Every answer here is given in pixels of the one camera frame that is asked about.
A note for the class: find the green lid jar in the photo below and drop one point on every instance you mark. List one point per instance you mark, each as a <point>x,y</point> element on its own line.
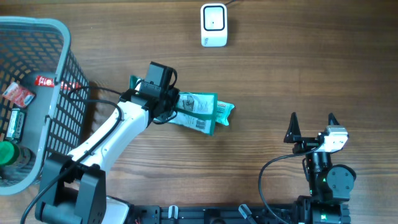
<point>14,156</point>

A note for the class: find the red coffee stick sachet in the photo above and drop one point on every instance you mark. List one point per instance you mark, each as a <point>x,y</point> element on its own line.
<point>49,82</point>

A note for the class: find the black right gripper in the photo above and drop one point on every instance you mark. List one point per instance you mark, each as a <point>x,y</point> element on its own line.
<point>293,135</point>

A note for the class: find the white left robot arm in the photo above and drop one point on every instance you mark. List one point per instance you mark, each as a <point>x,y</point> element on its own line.
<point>73,186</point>

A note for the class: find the teal wet wipes pack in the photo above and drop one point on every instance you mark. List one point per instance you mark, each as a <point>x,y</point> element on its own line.
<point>224,109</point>

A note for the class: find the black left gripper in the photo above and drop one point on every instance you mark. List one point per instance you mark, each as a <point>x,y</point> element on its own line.
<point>175,93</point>

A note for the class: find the red snack packet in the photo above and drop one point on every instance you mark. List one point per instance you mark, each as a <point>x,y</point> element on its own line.
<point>18,95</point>

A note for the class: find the grey plastic basket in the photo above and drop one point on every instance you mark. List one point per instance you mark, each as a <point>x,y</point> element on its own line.
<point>53,123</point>

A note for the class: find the green sponge pack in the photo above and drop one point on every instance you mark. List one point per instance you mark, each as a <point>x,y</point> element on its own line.
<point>193,110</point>

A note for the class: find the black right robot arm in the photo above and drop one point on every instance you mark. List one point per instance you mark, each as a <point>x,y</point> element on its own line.
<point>330,185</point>

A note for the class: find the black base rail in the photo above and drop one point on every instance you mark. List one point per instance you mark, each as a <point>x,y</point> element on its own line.
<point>202,214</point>

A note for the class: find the white barcode scanner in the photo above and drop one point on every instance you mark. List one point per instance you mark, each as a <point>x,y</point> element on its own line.
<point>214,25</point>

